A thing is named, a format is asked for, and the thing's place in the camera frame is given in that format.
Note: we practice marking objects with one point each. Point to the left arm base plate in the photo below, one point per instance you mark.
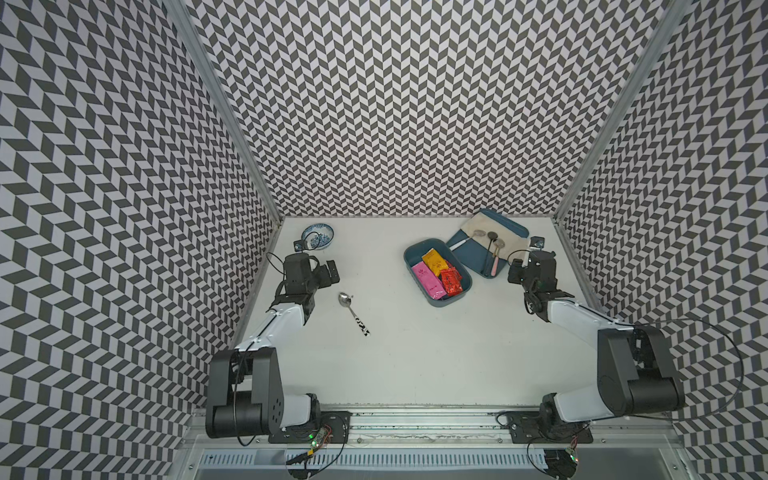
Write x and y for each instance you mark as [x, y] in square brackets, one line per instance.
[327, 426]

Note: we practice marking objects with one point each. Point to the dark handled spoon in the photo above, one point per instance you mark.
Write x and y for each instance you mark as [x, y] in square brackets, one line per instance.
[492, 237]

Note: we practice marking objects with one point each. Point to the yellow tea bag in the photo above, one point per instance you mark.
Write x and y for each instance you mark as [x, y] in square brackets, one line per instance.
[435, 262]

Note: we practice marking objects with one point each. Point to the pink handled spoon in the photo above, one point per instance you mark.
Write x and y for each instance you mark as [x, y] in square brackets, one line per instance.
[499, 245]

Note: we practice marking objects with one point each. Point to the cow pattern handled spoon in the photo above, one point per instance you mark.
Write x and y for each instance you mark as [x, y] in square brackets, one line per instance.
[345, 300]

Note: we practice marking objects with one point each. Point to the aluminium corner post left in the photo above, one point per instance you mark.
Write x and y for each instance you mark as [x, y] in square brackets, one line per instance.
[179, 14]

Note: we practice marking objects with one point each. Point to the teal plastic storage box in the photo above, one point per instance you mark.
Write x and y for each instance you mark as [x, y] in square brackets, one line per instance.
[413, 255]

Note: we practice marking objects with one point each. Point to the aluminium corner post right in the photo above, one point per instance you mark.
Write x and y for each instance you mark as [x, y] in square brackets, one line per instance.
[658, 41]

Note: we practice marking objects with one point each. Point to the aluminium corner post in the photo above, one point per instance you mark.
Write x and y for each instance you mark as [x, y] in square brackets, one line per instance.
[179, 14]
[658, 41]

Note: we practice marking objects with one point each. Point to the blue floral ceramic bowl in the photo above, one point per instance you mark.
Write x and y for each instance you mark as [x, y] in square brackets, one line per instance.
[317, 236]

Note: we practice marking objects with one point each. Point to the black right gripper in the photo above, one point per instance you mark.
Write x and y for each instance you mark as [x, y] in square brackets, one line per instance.
[512, 272]

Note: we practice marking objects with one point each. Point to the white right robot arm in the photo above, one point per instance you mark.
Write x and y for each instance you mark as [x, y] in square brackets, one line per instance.
[635, 371]

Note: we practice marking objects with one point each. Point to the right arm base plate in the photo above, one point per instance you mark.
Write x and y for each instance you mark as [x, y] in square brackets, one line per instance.
[526, 426]

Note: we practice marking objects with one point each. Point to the beige cloth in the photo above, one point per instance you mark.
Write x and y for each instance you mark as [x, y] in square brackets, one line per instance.
[514, 235]

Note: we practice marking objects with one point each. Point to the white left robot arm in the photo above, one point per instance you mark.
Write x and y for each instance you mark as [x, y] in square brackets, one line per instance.
[245, 393]

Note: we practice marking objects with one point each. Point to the pink tea bag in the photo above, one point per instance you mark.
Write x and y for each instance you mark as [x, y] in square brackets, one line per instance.
[429, 282]

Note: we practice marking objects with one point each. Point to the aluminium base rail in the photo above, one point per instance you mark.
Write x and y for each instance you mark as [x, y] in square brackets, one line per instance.
[450, 442]

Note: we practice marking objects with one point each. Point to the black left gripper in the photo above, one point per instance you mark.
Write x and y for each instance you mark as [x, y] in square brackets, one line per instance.
[326, 280]

